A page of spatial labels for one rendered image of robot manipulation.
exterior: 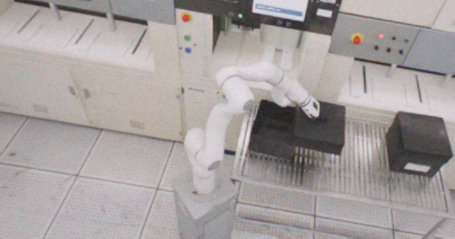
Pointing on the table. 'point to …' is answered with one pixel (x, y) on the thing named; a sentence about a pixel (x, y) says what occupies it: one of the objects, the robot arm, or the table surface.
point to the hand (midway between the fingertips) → (320, 116)
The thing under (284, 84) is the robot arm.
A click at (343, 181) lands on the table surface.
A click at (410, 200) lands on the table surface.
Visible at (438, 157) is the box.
